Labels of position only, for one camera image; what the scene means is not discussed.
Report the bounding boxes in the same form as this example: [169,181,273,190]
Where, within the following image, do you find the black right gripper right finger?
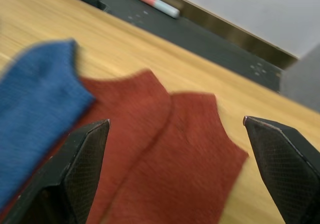
[243,116,320,224]

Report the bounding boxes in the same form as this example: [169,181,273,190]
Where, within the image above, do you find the rust red sock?
[87,91,250,224]
[0,68,173,217]

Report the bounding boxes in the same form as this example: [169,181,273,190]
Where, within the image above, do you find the blue sock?
[0,38,97,207]

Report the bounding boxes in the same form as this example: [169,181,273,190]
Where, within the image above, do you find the black rail with slot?
[48,0,286,94]

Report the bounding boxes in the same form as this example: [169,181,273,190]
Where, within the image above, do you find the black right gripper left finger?
[0,119,111,224]

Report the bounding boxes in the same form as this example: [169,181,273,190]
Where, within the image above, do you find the grey block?
[279,43,320,113]

